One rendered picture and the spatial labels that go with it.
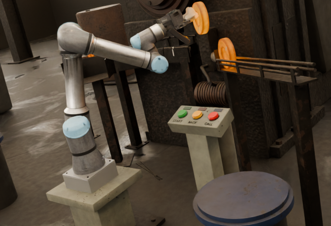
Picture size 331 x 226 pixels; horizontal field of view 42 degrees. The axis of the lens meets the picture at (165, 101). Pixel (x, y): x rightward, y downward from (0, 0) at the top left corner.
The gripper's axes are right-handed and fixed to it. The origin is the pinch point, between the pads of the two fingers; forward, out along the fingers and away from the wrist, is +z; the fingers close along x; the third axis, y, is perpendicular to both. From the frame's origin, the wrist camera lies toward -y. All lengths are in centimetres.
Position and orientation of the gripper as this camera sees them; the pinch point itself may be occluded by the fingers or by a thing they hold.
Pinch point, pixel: (199, 14)
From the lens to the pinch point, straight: 210.8
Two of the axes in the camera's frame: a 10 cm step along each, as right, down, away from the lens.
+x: -2.5, -2.3, 9.4
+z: 8.7, -4.9, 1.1
